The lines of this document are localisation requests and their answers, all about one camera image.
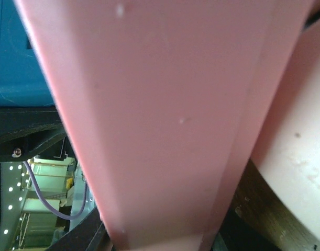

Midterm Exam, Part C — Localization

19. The pink power strip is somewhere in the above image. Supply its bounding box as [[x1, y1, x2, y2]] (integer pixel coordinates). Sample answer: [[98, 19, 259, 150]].
[[15, 1, 313, 250]]

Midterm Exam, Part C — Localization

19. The pink round socket hub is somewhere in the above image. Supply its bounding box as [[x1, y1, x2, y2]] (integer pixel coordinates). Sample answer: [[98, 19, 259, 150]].
[[251, 19, 320, 240]]

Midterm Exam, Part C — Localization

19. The dark blue cube socket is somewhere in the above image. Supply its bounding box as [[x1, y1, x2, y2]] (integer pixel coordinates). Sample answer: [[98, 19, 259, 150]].
[[0, 1, 54, 107]]

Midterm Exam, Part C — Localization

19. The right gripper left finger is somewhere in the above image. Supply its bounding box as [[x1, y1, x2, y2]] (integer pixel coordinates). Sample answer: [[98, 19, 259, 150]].
[[46, 207, 113, 251]]

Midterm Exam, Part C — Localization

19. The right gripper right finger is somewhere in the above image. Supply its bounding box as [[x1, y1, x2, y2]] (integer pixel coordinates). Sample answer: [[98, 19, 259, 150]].
[[212, 211, 280, 251]]

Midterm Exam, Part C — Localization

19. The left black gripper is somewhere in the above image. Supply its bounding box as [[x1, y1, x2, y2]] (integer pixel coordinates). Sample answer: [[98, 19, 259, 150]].
[[0, 106, 67, 162]]

